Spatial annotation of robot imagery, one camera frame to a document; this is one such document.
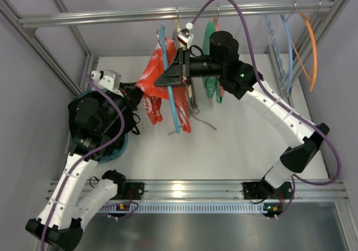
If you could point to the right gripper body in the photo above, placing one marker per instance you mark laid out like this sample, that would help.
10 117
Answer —
185 67

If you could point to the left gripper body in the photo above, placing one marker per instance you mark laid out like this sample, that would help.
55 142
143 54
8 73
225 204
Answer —
131 91

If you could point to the red white patterned trousers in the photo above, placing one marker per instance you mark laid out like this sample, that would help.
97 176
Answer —
153 96

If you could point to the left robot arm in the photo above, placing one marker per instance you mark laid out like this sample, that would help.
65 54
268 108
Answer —
99 123

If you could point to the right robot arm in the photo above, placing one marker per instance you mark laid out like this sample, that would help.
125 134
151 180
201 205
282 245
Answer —
303 137

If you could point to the beige wooden hanger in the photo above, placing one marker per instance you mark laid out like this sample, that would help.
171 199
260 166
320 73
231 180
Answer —
177 26

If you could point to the green patterned trousers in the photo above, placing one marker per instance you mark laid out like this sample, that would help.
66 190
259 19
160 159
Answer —
211 84

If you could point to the brown grey trousers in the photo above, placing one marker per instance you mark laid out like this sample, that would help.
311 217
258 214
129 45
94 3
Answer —
193 106

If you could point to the pink hanger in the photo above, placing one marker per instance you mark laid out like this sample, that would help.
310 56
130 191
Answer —
221 90

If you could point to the light blue spiral hanger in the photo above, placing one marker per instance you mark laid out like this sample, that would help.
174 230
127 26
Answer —
274 44

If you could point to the orange hanger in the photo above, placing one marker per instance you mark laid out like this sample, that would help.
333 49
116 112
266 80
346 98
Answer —
311 25

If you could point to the teal laundry basket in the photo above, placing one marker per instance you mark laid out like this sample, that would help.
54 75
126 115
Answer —
120 150

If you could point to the black clothes pile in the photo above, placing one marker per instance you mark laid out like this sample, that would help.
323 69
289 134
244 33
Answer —
131 122

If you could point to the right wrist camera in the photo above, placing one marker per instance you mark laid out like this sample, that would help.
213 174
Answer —
185 36

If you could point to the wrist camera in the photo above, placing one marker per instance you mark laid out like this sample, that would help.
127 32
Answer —
185 36
107 79

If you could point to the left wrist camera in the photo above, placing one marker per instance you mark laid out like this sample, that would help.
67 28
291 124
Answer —
107 79

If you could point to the left aluminium frame post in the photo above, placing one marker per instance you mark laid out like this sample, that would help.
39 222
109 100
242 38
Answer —
64 45

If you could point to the aluminium frame post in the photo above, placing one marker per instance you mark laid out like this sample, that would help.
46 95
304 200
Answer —
307 47
64 45

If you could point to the aluminium hanging rail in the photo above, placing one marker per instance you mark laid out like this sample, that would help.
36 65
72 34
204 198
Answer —
172 13

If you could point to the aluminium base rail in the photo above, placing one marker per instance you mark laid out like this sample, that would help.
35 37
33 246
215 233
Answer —
219 191

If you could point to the light blue cable duct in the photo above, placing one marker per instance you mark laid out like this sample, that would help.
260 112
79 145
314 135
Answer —
189 208

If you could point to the right aluminium frame post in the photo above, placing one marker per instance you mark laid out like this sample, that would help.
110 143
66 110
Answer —
307 47

